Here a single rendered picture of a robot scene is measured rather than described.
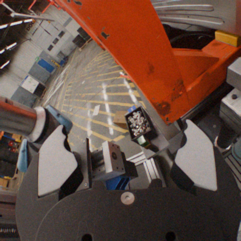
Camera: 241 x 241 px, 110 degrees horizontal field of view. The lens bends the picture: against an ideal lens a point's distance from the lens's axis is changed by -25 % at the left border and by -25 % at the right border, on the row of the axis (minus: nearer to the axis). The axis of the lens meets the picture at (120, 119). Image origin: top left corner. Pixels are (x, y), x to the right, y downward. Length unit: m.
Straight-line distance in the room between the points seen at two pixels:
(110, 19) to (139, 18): 0.07
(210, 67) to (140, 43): 0.39
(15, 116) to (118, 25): 0.33
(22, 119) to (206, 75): 0.69
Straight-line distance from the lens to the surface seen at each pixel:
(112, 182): 0.56
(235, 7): 0.67
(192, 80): 0.58
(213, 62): 0.65
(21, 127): 0.35
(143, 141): 0.53
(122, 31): 0.32
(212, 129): 0.76
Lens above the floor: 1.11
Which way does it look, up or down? 43 degrees down
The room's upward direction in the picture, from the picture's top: 53 degrees counter-clockwise
